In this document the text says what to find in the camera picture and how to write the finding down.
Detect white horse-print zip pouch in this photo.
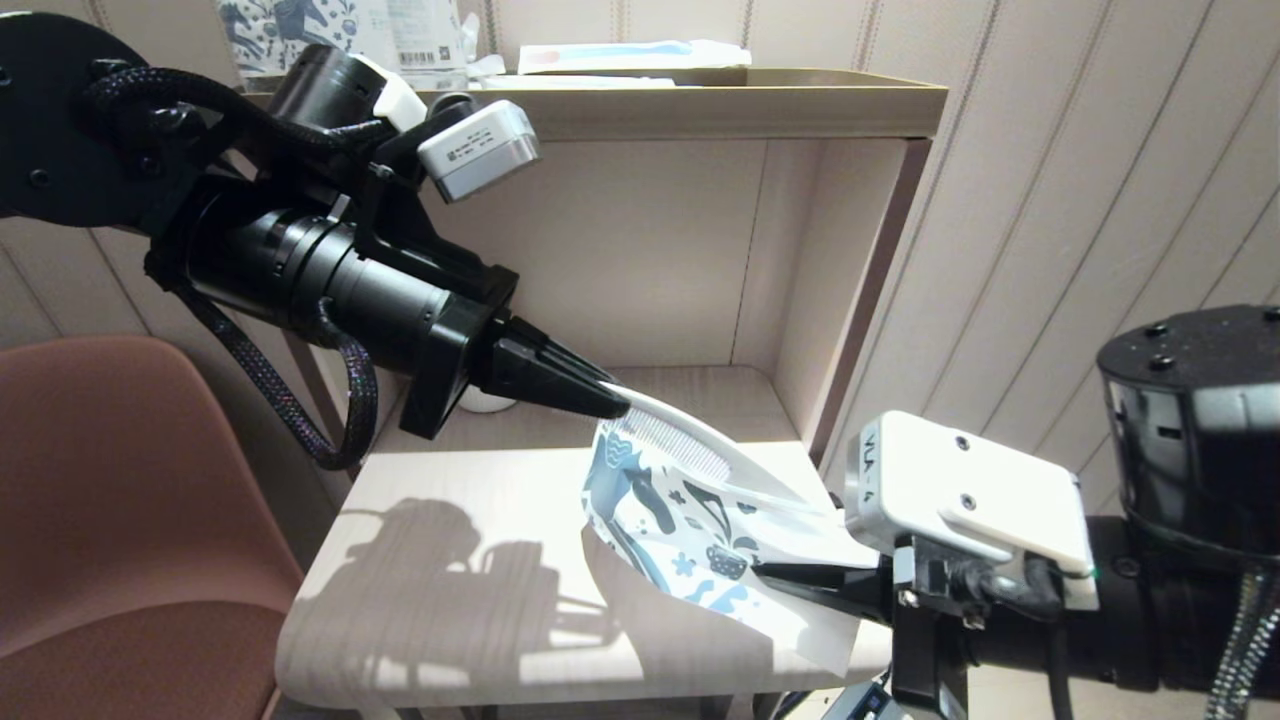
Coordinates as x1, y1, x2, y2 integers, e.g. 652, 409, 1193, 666
582, 385, 881, 676

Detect light wood shelf desk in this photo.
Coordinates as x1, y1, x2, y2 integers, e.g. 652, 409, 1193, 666
275, 138, 931, 720

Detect small knotted white packet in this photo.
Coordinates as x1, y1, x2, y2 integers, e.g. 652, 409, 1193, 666
462, 15, 508, 86

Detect blue white toothbrush packet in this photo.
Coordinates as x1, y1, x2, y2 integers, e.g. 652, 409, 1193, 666
518, 40, 753, 76

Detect barcode label water bottle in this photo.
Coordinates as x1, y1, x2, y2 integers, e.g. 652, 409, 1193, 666
387, 0, 471, 91

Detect horse-print packages on shelf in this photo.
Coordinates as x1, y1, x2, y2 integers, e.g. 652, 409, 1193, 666
272, 0, 401, 61

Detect horse label water bottle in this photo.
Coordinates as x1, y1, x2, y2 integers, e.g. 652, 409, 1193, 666
218, 0, 293, 76

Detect brown chair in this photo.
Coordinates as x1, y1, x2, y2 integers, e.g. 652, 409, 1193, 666
0, 335, 306, 720

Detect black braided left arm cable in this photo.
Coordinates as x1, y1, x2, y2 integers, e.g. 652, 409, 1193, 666
85, 65, 393, 471

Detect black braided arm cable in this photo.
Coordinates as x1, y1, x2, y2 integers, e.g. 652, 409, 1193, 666
1205, 565, 1280, 720
85, 65, 393, 471

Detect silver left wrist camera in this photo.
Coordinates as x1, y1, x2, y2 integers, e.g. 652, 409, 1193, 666
417, 100, 542, 204

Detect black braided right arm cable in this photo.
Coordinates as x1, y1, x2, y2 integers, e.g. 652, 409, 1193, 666
1205, 565, 1280, 720

